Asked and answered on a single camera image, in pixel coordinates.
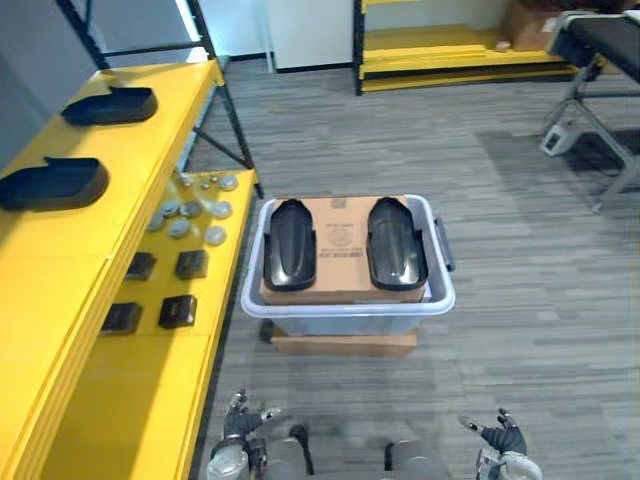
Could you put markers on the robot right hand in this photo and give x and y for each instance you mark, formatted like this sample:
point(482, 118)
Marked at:
point(505, 437)

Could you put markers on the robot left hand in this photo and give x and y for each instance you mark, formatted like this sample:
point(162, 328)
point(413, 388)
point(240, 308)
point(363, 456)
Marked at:
point(241, 424)

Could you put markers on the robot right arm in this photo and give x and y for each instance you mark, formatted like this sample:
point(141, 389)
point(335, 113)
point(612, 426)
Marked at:
point(510, 466)

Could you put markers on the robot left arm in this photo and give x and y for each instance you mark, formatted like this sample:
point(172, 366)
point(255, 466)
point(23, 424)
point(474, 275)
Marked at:
point(231, 460)

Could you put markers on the low yellow shelf rack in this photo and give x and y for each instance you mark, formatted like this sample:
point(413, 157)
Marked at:
point(450, 55)

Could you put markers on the robot left leg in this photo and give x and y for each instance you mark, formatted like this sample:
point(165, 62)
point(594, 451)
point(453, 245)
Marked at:
point(292, 455)

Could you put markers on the robot leg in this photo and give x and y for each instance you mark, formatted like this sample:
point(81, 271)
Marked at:
point(292, 455)
point(415, 460)

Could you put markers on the robot right leg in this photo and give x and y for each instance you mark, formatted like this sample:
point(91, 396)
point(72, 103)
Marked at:
point(415, 460)

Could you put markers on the small black square box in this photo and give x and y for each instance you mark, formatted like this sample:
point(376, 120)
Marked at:
point(121, 319)
point(140, 266)
point(191, 264)
point(178, 312)

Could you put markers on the flat plain cardboard box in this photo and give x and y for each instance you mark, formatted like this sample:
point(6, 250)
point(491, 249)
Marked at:
point(345, 345)

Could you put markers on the grey plastic storage bin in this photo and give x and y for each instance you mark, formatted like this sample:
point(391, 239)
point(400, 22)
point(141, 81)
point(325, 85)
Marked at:
point(350, 317)

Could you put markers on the black plastic housing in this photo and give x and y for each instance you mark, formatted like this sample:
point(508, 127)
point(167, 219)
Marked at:
point(291, 247)
point(396, 245)
point(112, 106)
point(52, 184)

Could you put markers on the printed cardboard box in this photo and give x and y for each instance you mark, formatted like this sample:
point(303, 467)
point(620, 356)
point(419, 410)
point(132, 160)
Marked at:
point(341, 250)

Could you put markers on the white power box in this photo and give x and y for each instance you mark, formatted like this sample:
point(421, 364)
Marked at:
point(556, 140)

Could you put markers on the small grey item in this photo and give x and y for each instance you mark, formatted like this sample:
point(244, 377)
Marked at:
point(503, 47)

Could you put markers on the brown cardboard carton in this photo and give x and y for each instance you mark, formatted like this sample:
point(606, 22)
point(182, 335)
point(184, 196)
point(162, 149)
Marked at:
point(527, 25)

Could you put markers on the yellow shelf rack, black frame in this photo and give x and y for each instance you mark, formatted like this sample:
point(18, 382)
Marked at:
point(75, 280)

